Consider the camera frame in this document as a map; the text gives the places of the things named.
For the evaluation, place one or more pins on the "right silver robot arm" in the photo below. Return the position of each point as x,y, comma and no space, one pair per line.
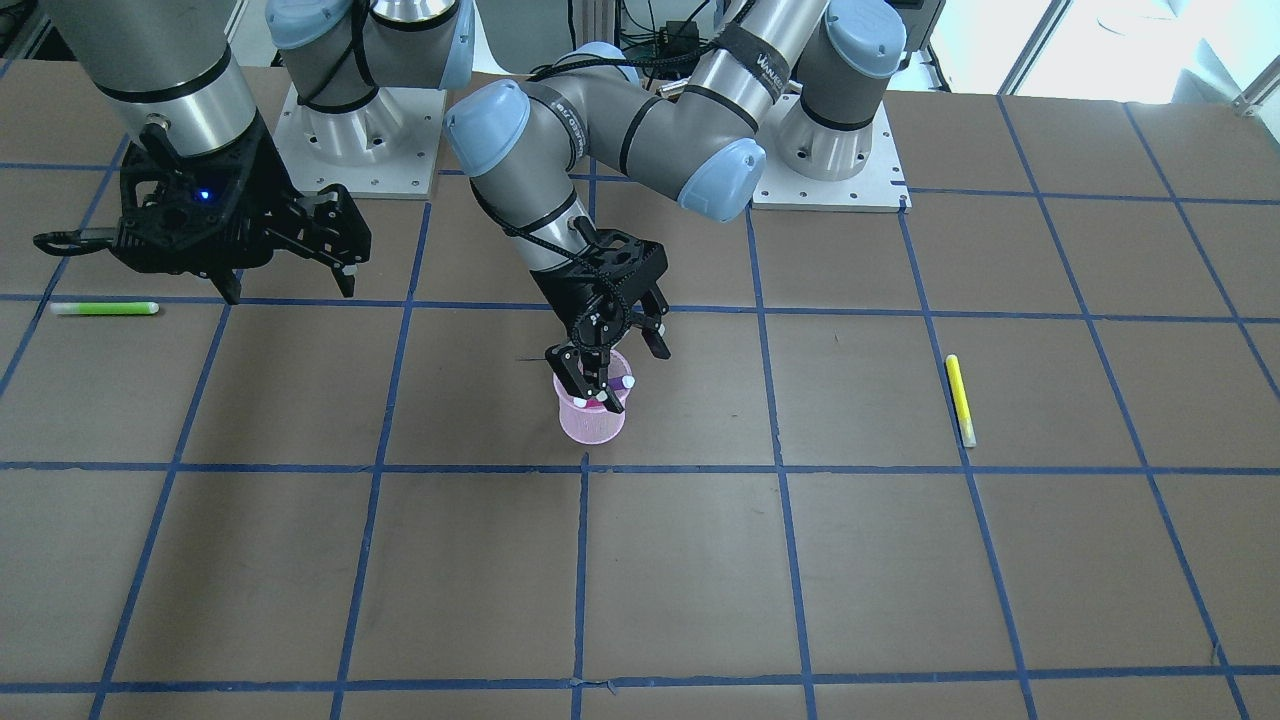
170,61

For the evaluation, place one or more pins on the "pink mesh cup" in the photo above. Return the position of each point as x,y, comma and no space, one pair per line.
592,425

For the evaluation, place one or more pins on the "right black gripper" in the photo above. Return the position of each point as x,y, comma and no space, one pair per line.
268,178

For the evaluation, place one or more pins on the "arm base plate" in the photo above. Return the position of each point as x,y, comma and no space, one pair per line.
814,168
387,150

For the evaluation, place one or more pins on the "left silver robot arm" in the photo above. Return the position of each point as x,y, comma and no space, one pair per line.
517,142

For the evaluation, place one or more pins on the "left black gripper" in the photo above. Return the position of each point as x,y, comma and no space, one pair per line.
562,293

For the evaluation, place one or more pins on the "green marker pen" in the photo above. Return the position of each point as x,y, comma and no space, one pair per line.
113,308

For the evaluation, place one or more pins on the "yellow marker pen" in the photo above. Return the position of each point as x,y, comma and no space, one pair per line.
963,413

